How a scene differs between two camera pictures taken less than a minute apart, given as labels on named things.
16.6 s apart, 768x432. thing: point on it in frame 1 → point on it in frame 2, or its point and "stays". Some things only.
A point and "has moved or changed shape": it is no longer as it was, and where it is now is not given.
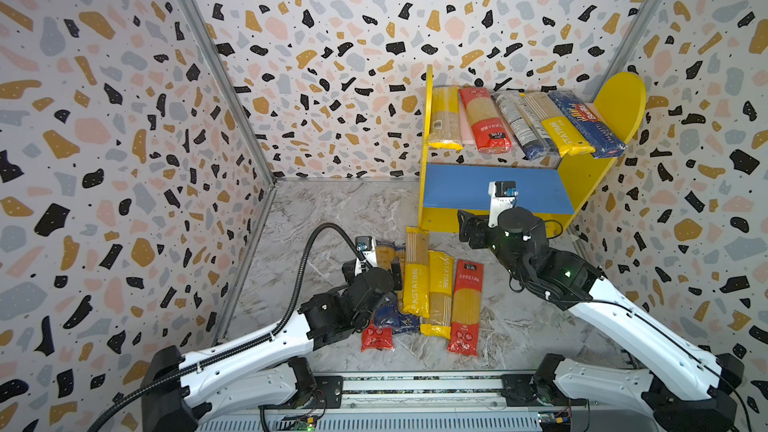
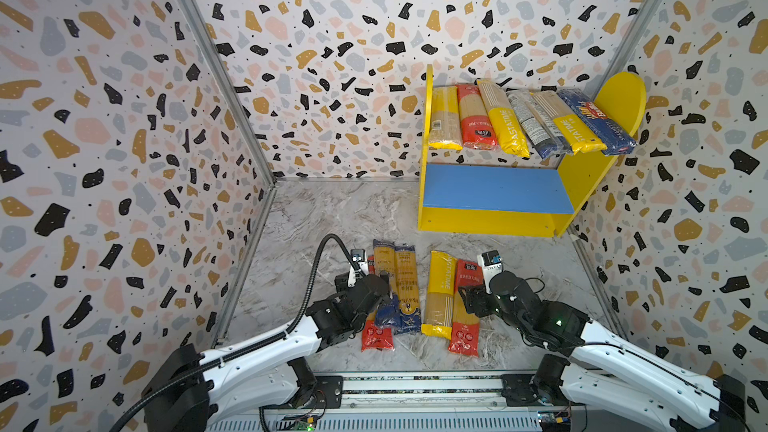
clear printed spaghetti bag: x=527 y=135 has moved or changed shape
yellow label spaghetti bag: x=445 y=118 stays
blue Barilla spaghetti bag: x=604 y=143 has moved or changed shape
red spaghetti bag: x=490 y=134 has moved or changed shape
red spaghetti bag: x=377 y=337 stays
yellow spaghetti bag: x=416 y=295 → x=508 y=128
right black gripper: x=474 y=228 → x=477 y=299
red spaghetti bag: x=466 y=308 stays
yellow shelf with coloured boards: x=447 y=189 stays
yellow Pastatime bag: x=441 y=270 stays
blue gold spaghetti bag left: x=388 y=311 stays
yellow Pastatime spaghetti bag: x=559 y=132 has moved or changed shape
